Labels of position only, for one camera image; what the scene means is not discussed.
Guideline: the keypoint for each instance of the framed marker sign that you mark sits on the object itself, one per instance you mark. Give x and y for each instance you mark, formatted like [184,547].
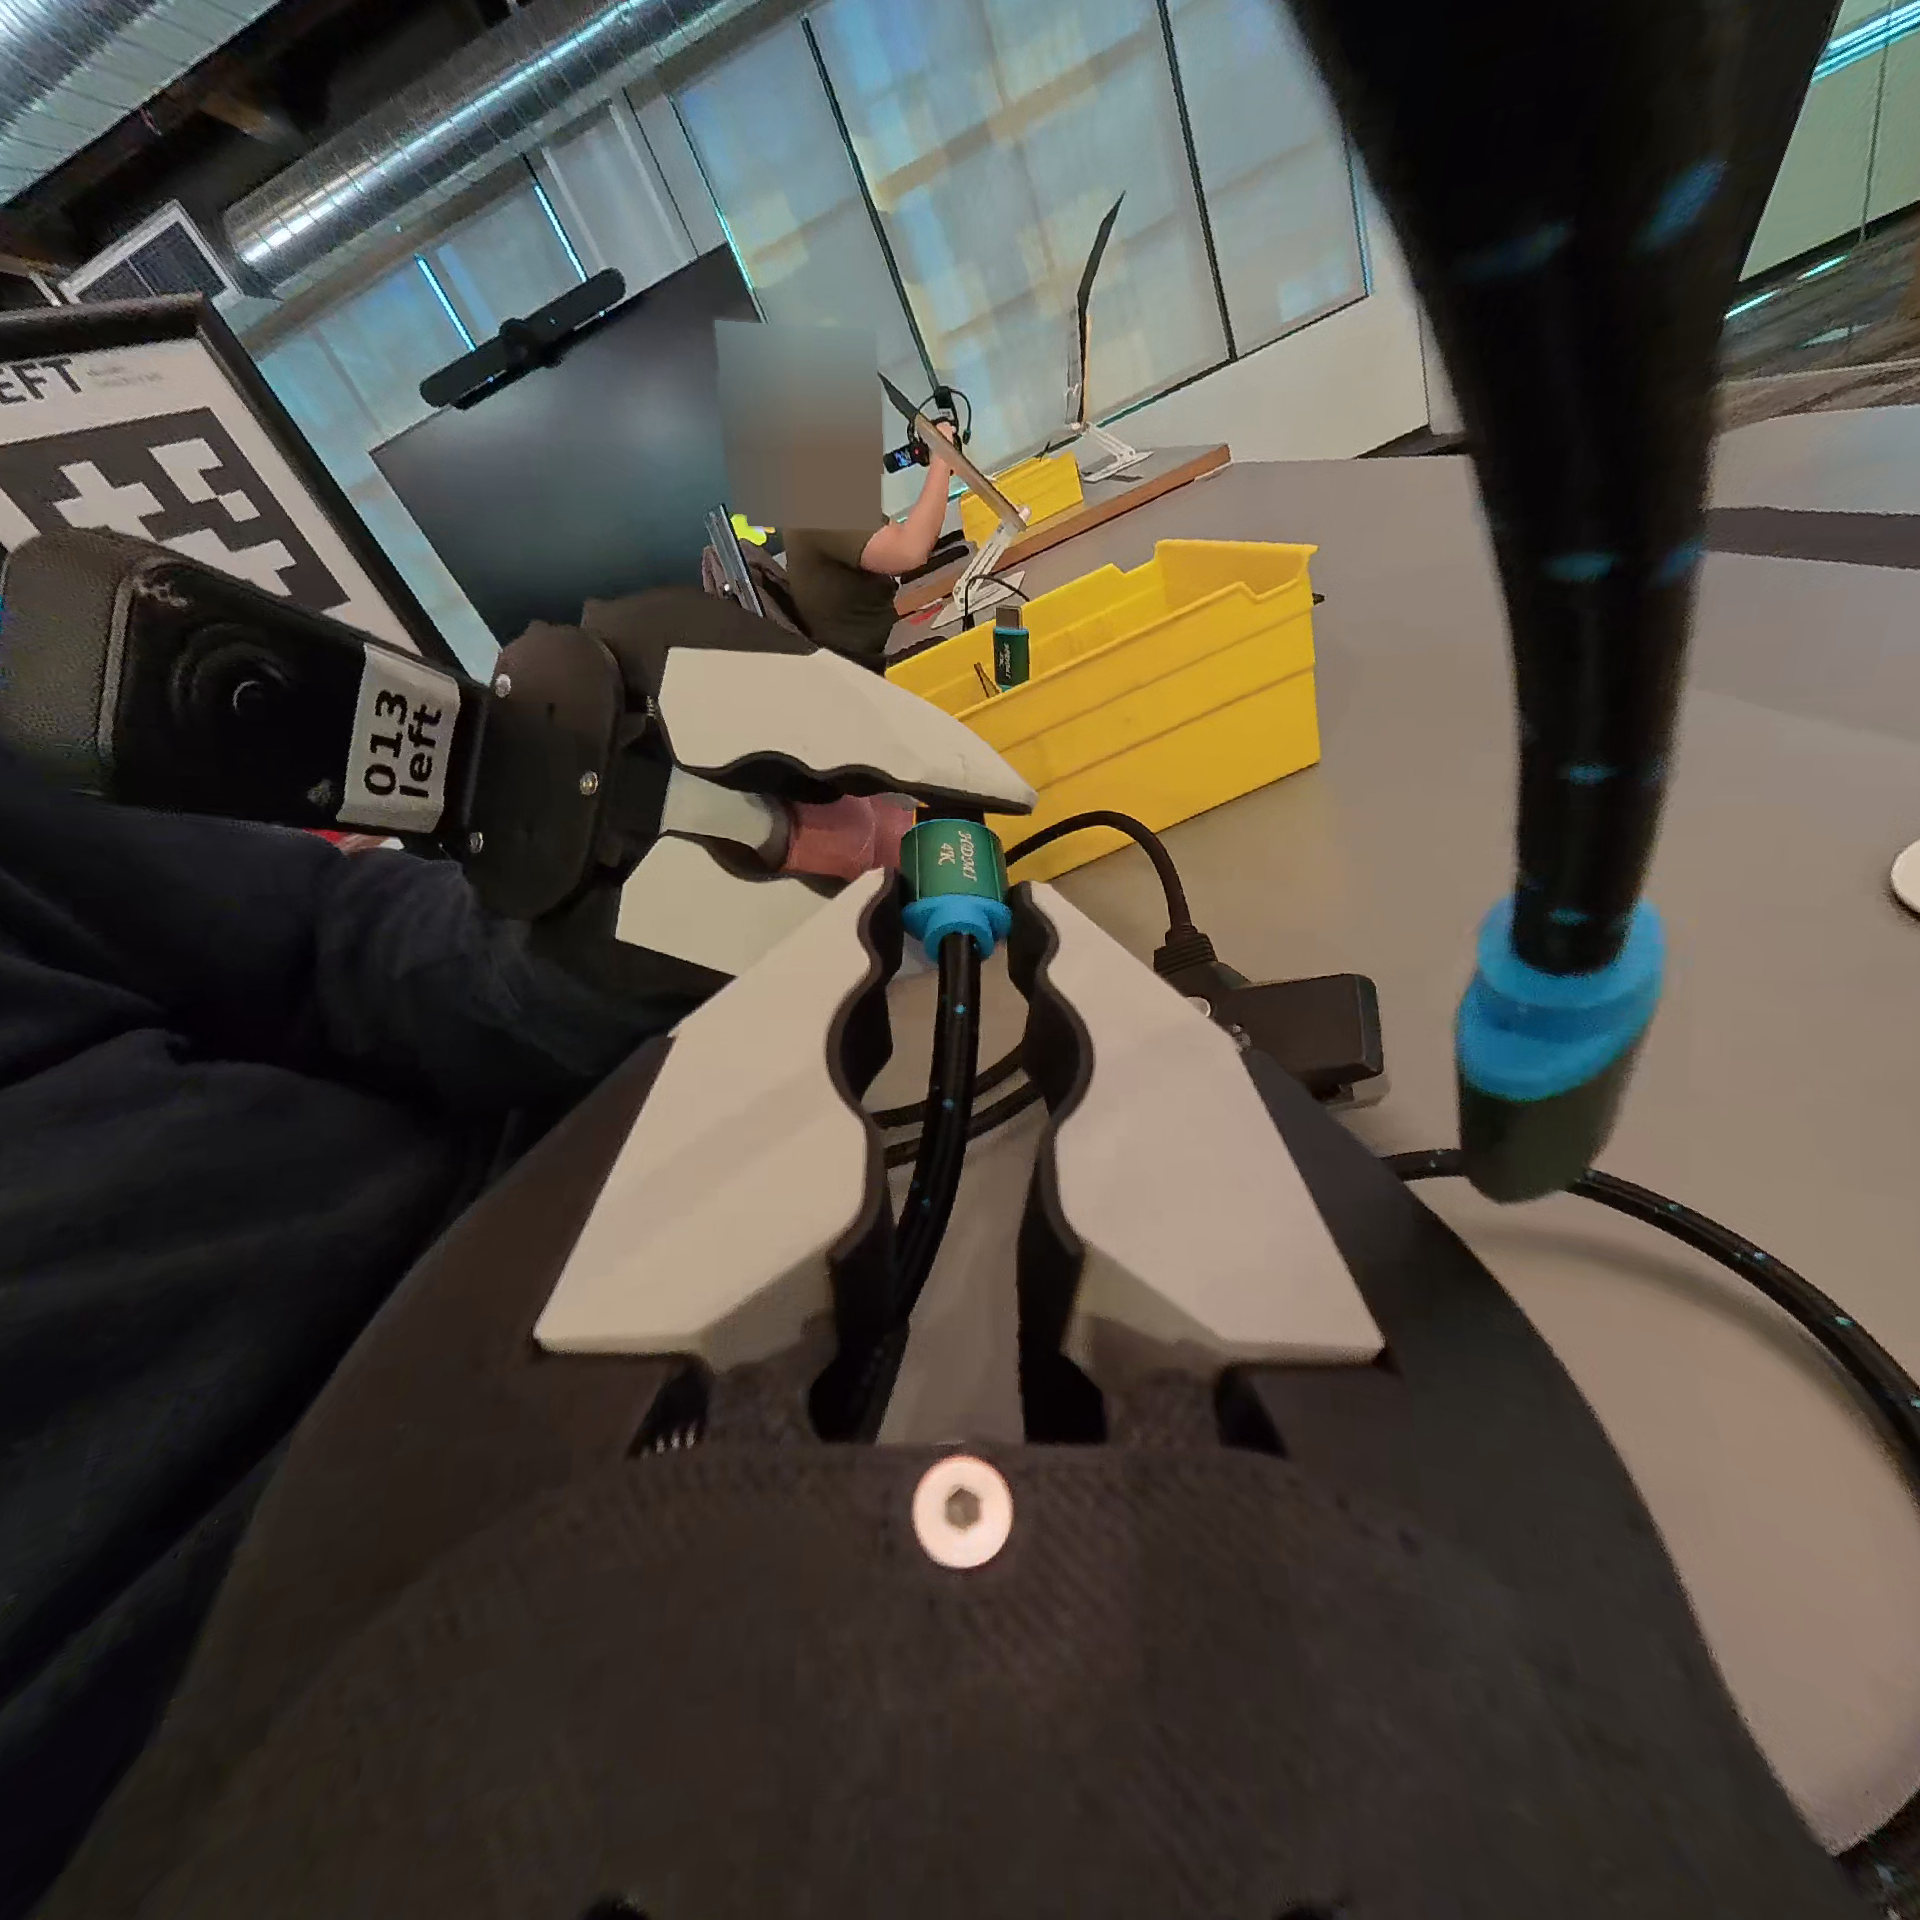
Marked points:
[148,450]

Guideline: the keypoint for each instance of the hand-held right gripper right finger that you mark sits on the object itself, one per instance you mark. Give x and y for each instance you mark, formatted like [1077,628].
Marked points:
[1201,1213]

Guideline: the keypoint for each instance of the yellow plastic bin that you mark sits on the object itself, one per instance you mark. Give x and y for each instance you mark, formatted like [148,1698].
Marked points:
[1201,704]

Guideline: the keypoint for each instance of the person's dark sweater torso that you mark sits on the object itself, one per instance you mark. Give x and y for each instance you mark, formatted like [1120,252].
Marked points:
[181,1276]

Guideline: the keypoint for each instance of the thin monitor on stand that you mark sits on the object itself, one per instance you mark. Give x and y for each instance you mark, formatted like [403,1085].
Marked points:
[1083,346]

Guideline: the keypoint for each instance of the person's left hand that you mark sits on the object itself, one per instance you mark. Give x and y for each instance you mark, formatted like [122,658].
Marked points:
[849,839]

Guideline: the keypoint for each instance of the wooden office desk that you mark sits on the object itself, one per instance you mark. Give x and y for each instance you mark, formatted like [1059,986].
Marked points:
[1154,474]

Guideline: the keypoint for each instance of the white monitor stand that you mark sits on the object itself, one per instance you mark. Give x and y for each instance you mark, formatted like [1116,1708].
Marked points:
[1908,879]

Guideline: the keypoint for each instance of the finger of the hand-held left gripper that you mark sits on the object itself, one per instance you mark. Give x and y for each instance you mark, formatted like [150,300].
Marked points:
[840,714]
[705,915]

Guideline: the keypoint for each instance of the black video bar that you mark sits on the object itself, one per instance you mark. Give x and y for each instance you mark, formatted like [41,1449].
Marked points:
[524,339]

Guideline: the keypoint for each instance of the silver ventilation duct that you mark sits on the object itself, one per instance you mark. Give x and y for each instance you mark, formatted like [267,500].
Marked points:
[450,136]

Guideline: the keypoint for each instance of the tan-backed monitor on stand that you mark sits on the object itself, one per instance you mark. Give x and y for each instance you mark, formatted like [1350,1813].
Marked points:
[973,481]

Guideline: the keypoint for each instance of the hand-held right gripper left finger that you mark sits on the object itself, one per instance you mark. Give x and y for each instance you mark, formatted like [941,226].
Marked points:
[705,1201]

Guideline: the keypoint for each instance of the ceiling vent grille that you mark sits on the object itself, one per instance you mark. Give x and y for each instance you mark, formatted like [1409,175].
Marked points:
[148,255]

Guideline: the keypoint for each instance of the large black wall display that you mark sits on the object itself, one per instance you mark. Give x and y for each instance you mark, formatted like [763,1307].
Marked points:
[600,495]

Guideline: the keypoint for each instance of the another person's forearm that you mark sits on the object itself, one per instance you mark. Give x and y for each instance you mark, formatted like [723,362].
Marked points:
[914,516]

